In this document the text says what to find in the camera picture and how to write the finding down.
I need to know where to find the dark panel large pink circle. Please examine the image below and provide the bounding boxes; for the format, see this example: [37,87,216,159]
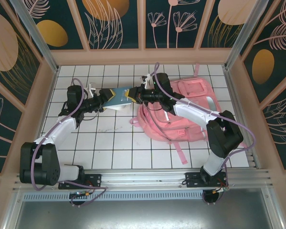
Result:
[0,0,43,73]

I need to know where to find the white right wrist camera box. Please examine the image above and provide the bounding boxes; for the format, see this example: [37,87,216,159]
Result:
[140,74,151,88]

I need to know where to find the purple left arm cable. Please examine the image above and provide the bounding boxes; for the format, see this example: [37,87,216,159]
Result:
[31,78,107,208]

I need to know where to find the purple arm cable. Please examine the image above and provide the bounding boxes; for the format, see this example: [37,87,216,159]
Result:
[154,62,257,206]
[31,78,107,208]

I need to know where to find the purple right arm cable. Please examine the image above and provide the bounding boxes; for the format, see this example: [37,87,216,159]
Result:
[154,62,257,206]

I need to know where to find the dark panel pink leaf lines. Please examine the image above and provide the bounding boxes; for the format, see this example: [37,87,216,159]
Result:
[259,88,286,171]

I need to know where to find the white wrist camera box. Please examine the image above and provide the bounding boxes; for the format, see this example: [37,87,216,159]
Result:
[84,82,97,98]
[140,74,151,88]

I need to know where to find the teal book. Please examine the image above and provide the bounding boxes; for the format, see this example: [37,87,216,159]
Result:
[104,86,132,112]

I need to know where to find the pink backpack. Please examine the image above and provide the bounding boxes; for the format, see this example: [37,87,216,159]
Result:
[129,63,248,165]

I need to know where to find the aluminium corner post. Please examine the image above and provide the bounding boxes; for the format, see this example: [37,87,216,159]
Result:
[10,0,60,73]
[223,0,276,70]

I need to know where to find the perforated metal cable tray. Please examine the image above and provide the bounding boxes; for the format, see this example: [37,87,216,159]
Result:
[21,192,265,203]

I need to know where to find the dark panel feather orange oval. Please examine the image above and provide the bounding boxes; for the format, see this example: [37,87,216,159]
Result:
[240,0,286,89]

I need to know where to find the dark panel pink flowers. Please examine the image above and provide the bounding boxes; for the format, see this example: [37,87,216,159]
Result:
[144,0,204,50]

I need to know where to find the aluminium front rail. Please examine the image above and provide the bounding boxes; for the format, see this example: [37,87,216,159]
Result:
[12,168,274,192]

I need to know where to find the dark panel orange circle leaves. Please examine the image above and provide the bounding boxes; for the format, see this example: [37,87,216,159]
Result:
[75,0,143,50]

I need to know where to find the grey metal sheet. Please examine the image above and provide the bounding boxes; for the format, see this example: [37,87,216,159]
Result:
[4,200,284,229]

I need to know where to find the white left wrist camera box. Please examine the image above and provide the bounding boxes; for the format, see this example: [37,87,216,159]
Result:
[84,82,97,98]

